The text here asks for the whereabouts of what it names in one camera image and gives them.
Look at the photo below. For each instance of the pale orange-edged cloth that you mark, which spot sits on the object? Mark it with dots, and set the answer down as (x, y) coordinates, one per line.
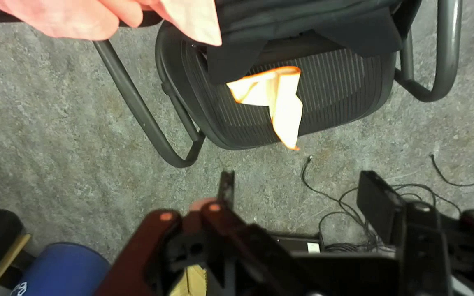
(276, 99)

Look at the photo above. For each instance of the black mesh office chair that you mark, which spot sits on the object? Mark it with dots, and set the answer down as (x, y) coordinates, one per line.
(330, 99)

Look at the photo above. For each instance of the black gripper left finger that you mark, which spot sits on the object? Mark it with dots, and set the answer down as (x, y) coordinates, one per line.
(149, 252)

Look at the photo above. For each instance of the black power brick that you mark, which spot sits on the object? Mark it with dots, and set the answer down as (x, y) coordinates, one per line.
(297, 244)

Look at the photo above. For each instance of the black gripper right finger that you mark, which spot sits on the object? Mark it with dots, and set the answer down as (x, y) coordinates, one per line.
(424, 247)

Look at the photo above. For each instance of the coral orange cloth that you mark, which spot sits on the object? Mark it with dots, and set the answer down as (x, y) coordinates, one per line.
(57, 14)

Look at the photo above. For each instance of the black jacket on chair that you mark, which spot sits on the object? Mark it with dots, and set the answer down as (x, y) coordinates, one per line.
(314, 27)

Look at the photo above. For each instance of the wooden stick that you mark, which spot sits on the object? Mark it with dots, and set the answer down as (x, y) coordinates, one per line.
(4, 264)

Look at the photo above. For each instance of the blue barrel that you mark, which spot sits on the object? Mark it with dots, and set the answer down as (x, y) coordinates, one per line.
(62, 272)

